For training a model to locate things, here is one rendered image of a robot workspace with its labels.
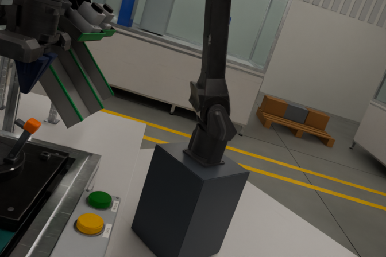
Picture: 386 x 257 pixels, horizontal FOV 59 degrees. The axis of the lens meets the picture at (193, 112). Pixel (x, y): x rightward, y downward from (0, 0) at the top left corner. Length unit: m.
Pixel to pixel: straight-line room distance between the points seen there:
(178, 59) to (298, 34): 5.37
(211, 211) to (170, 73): 3.89
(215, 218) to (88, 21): 0.51
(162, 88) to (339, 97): 6.37
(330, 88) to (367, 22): 1.87
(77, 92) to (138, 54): 3.59
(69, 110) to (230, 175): 0.40
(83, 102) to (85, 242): 0.47
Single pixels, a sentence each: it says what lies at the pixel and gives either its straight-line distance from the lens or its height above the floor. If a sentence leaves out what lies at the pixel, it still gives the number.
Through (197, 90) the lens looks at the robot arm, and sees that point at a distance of 0.59.
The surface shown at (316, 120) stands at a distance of 6.34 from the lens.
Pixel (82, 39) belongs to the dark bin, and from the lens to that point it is 0.79.
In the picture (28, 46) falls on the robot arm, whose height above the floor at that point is 1.21.
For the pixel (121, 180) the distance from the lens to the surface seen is 0.92.
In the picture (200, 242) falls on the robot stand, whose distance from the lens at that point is 0.70.
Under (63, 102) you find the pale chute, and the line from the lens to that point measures 0.82.
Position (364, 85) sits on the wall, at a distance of 10.15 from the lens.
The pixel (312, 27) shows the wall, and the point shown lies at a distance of 9.44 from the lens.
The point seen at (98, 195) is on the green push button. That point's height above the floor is 0.97.
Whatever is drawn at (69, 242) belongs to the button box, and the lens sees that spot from 0.55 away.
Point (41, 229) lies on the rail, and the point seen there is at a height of 0.96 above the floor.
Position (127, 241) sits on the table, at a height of 0.86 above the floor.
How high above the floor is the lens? 1.31
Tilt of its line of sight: 15 degrees down
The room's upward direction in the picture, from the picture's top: 18 degrees clockwise
